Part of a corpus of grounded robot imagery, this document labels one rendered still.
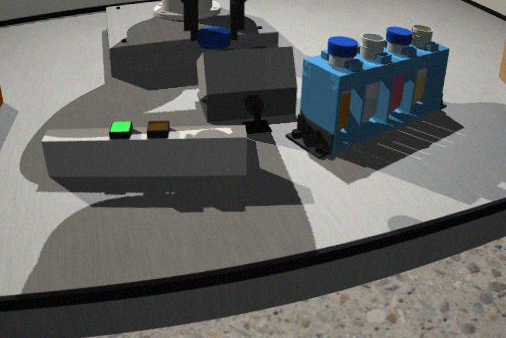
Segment blue tube rack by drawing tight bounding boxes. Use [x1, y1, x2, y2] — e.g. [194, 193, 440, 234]
[300, 38, 449, 153]

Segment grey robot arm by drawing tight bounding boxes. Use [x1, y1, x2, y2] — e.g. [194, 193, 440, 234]
[154, 0, 221, 20]

